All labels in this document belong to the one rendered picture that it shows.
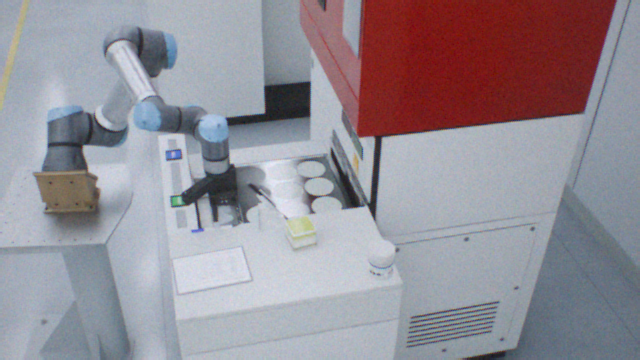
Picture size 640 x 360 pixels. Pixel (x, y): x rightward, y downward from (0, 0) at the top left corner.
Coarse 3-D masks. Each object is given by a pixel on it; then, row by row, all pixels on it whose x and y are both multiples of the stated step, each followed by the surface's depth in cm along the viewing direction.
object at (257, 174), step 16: (288, 160) 245; (304, 160) 245; (320, 160) 245; (240, 176) 237; (256, 176) 237; (320, 176) 238; (240, 192) 230; (272, 192) 230; (304, 192) 230; (336, 192) 231; (240, 208) 223; (288, 208) 224; (304, 208) 224
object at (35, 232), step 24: (24, 168) 252; (96, 168) 253; (120, 168) 253; (24, 192) 240; (120, 192) 241; (0, 216) 230; (24, 216) 230; (48, 216) 230; (72, 216) 230; (96, 216) 231; (120, 216) 231; (0, 240) 220; (24, 240) 220; (48, 240) 221; (72, 240) 221; (96, 240) 221
